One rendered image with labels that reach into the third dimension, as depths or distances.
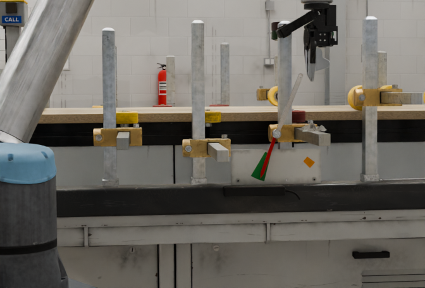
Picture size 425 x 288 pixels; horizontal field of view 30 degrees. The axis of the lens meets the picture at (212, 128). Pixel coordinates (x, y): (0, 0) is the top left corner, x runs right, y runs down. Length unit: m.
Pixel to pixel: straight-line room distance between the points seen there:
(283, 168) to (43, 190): 0.98
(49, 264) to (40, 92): 0.38
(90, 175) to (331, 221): 0.74
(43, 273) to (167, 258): 1.07
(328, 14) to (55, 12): 0.84
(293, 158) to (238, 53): 7.34
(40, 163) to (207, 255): 1.18
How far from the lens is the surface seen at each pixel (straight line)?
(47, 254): 1.49
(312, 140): 2.06
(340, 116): 2.51
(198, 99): 2.24
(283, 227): 2.33
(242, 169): 2.26
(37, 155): 1.46
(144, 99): 9.39
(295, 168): 2.28
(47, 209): 1.48
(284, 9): 9.77
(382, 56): 3.49
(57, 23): 1.69
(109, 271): 2.55
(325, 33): 2.21
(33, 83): 1.66
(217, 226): 2.31
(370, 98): 2.32
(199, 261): 2.55
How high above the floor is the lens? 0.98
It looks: 3 degrees down
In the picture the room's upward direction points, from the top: straight up
